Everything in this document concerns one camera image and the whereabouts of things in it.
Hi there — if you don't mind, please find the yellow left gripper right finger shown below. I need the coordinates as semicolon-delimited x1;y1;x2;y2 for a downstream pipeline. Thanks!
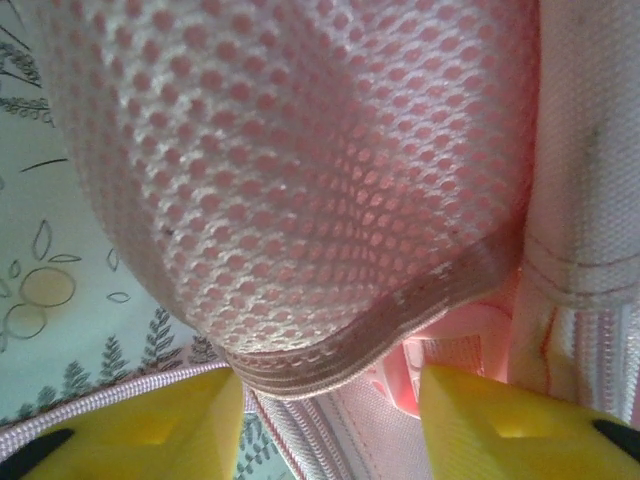
419;364;640;480

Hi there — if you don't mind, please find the floral tablecloth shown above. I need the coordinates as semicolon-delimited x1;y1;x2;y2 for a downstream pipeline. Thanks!
0;0;289;480

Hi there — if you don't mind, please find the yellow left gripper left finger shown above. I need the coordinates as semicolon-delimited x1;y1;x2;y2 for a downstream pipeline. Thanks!
0;367;246;480

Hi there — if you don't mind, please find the pink backpack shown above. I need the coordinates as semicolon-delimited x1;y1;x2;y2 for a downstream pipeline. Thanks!
0;0;640;480

